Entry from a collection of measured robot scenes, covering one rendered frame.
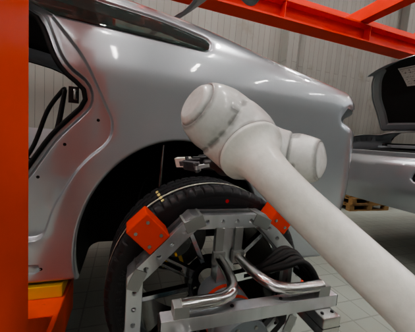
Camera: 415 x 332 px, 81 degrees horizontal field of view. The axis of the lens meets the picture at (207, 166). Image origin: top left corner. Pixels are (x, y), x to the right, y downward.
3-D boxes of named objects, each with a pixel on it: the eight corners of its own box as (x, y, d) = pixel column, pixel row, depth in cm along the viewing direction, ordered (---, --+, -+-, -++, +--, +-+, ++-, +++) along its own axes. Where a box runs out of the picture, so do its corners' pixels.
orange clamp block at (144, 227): (166, 226, 70) (145, 204, 68) (170, 236, 63) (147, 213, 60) (147, 243, 69) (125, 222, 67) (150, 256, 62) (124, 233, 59)
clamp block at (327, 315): (310, 309, 64) (313, 290, 64) (338, 336, 56) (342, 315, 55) (294, 312, 63) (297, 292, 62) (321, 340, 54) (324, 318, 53)
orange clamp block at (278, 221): (270, 226, 82) (285, 205, 82) (284, 236, 74) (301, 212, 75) (256, 215, 79) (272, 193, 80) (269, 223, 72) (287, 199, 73)
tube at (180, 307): (222, 262, 69) (225, 226, 68) (255, 307, 51) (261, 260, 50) (160, 267, 64) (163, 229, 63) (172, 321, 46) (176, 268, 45)
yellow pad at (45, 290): (70, 276, 106) (70, 265, 106) (62, 297, 93) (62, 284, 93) (32, 280, 102) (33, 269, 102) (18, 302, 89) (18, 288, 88)
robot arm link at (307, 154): (269, 147, 59) (236, 123, 51) (338, 143, 48) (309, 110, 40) (261, 190, 57) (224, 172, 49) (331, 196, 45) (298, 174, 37)
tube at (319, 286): (281, 257, 76) (285, 224, 75) (329, 296, 58) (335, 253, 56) (229, 261, 70) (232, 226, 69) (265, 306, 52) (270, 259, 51)
